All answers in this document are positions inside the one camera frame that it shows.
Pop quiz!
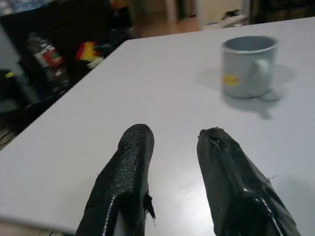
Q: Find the grey enamel mug yellow label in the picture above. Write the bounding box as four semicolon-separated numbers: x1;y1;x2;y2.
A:
220;35;279;99

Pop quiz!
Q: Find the white table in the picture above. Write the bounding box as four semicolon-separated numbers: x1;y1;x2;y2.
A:
0;16;315;236

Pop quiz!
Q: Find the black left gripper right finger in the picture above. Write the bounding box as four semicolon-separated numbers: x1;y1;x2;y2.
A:
196;126;302;236

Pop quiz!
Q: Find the dark plastic bottle red label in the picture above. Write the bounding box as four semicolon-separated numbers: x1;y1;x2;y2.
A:
26;31;70;91

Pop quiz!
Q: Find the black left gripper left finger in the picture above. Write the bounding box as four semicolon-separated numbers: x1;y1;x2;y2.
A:
75;123;157;236

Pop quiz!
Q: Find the black cabinet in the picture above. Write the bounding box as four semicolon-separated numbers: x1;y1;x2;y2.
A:
0;0;135;116

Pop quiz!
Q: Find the red yellow plush toy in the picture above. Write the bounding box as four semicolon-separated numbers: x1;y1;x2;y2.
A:
75;40;107;68

